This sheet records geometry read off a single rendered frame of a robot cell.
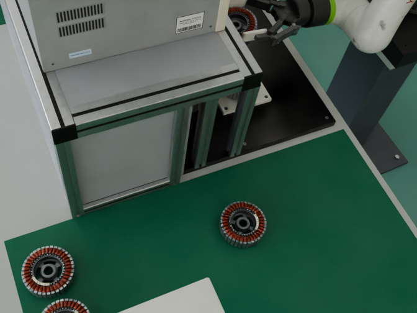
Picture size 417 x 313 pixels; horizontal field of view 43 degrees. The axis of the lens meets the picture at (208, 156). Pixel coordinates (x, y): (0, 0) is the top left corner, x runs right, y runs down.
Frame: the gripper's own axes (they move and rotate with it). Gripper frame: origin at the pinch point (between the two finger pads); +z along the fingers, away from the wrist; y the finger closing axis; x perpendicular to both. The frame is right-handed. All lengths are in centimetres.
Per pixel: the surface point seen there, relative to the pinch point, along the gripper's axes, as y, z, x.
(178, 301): -66, 48, 18
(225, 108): -12.4, 3.2, -20.6
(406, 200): -36, -95, -86
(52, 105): -21, 53, 7
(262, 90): -10.1, -9.5, -19.1
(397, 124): 0, -115, -84
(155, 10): -12.6, 31.0, 19.1
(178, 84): -23.8, 28.8, 9.9
